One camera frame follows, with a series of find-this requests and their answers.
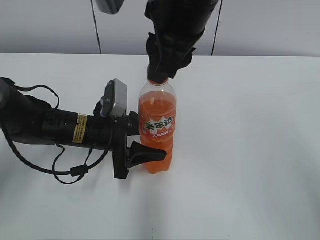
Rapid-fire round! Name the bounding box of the orange bottle cap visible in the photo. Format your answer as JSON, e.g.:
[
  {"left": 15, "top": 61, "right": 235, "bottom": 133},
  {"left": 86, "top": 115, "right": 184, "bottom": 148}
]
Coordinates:
[{"left": 148, "top": 78, "right": 168, "bottom": 86}]

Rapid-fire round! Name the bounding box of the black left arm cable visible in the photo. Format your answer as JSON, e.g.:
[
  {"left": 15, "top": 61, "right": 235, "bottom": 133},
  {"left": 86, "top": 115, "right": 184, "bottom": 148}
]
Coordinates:
[{"left": 4, "top": 85, "right": 112, "bottom": 185}]

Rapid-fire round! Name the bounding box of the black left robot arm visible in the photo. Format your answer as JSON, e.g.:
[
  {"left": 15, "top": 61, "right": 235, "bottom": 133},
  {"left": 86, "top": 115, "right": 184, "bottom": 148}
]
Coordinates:
[{"left": 0, "top": 77, "right": 167, "bottom": 181}]

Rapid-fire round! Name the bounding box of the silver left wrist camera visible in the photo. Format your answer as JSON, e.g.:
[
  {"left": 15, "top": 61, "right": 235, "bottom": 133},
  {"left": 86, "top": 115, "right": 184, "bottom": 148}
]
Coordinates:
[{"left": 100, "top": 78, "right": 128, "bottom": 118}]

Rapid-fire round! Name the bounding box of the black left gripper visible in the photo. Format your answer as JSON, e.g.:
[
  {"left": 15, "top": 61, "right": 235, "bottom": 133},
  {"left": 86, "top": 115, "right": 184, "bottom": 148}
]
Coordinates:
[{"left": 93, "top": 101, "right": 167, "bottom": 179}]

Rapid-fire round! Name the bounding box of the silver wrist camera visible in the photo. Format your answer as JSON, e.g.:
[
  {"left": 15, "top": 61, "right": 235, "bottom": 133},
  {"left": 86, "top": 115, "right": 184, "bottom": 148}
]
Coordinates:
[
  {"left": 95, "top": 0, "right": 125, "bottom": 15},
  {"left": 100, "top": 78, "right": 128, "bottom": 118}
]

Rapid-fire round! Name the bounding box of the orange Mirinda soda bottle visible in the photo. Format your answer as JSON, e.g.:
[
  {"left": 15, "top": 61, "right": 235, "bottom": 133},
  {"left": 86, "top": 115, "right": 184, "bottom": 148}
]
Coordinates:
[{"left": 138, "top": 79, "right": 177, "bottom": 174}]

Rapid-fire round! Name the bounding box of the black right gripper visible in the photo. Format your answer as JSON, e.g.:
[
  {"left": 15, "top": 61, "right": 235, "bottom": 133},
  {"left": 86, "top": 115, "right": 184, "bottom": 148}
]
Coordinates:
[{"left": 144, "top": 0, "right": 218, "bottom": 80}]

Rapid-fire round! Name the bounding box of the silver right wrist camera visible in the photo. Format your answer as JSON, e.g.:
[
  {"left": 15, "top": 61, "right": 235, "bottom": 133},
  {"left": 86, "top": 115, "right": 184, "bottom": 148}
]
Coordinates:
[{"left": 95, "top": 0, "right": 125, "bottom": 15}]

